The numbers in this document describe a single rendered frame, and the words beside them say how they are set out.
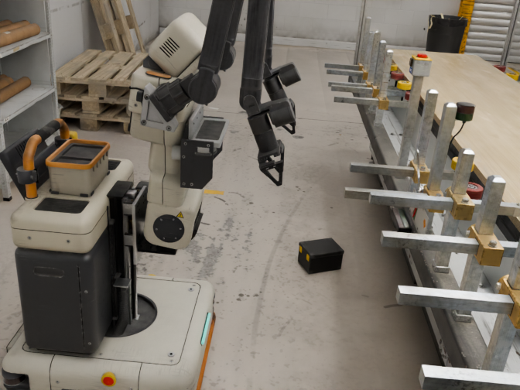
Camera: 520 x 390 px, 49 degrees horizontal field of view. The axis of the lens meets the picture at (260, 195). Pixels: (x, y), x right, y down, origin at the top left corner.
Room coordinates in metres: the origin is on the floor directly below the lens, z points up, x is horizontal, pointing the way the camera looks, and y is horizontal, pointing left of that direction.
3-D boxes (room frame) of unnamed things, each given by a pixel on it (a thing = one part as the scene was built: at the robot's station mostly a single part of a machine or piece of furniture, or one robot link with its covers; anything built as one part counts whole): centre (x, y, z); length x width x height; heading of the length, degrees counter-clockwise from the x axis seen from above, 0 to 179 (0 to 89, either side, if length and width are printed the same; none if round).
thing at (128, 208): (1.83, 0.33, 0.68); 0.28 x 0.27 x 0.25; 178
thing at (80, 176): (1.77, 0.61, 0.87); 0.23 x 0.15 x 0.11; 178
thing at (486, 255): (1.29, -0.58, 0.95); 0.14 x 0.06 x 0.05; 179
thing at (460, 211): (1.54, -0.59, 0.95); 0.14 x 0.06 x 0.05; 179
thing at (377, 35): (3.56, -0.63, 0.90); 0.04 x 0.04 x 0.48; 89
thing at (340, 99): (3.03, -0.58, 0.84); 0.43 x 0.03 x 0.04; 89
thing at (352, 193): (1.78, -0.50, 0.84); 0.43 x 0.03 x 0.04; 89
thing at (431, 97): (2.07, -0.60, 0.91); 0.04 x 0.04 x 0.48; 89
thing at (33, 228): (1.77, 0.59, 0.59); 0.55 x 0.34 x 0.83; 178
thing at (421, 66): (2.32, -0.60, 1.18); 0.07 x 0.07 x 0.08; 89
